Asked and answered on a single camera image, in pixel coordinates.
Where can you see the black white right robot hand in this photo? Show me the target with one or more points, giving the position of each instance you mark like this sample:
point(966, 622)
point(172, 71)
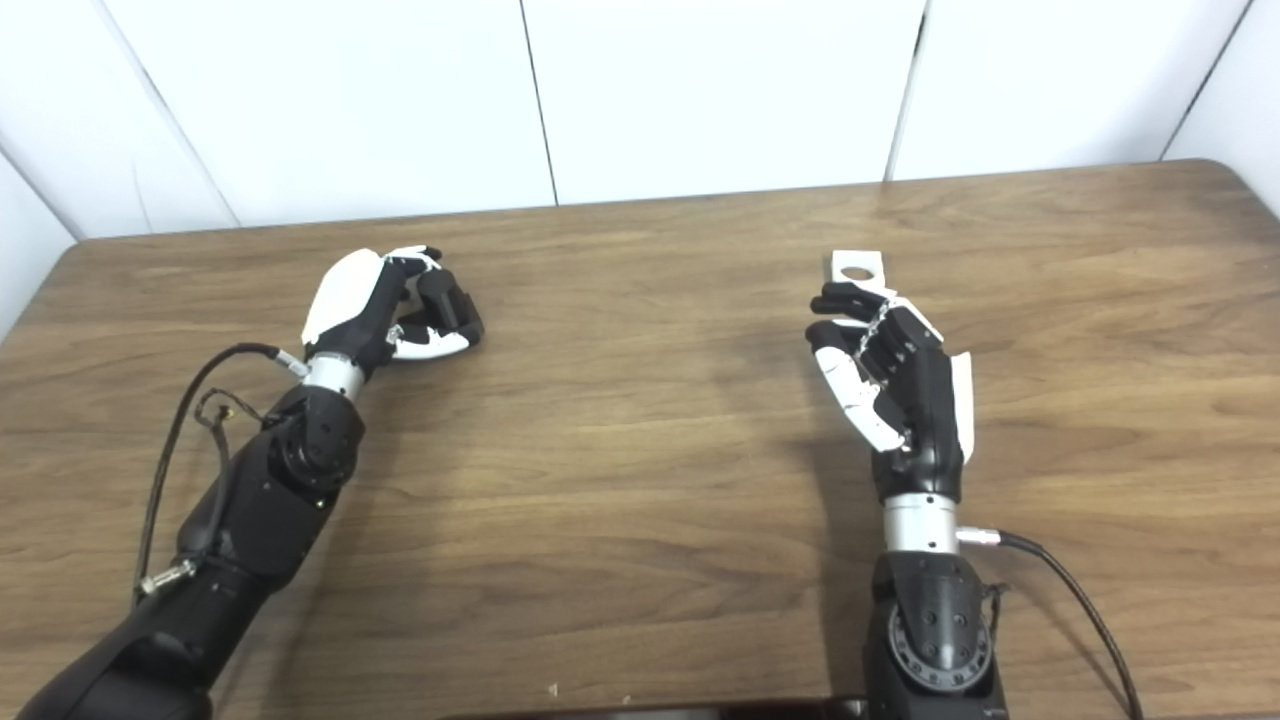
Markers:
point(925, 410)

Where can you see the black peg with square base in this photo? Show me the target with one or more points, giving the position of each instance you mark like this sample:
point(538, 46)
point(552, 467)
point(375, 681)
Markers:
point(440, 290)

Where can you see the black robot torso edge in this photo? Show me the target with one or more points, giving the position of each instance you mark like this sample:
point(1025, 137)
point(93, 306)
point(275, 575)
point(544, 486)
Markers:
point(650, 712)

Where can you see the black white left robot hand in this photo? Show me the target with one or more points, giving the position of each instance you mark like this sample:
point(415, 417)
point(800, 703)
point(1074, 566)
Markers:
point(345, 300)

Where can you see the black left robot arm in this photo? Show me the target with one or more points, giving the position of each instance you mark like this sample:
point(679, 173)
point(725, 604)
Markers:
point(250, 520)

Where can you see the white square piece with hole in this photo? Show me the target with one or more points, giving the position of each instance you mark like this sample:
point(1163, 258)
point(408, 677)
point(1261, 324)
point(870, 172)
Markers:
point(875, 280)

